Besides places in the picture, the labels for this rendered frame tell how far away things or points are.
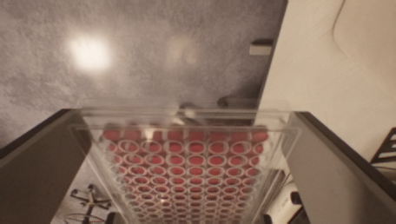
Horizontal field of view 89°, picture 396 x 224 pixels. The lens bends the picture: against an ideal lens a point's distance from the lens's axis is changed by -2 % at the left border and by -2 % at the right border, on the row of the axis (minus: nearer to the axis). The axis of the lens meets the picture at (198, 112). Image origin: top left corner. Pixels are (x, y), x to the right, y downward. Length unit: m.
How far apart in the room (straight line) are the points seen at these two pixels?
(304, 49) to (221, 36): 0.81
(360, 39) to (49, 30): 1.35
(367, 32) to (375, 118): 0.32
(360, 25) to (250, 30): 0.88
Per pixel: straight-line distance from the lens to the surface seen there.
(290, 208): 0.85
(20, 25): 1.50
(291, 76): 0.45
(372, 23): 0.35
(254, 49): 1.21
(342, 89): 0.52
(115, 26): 1.25
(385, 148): 0.76
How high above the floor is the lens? 1.09
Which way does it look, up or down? 47 degrees down
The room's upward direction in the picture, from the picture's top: 179 degrees counter-clockwise
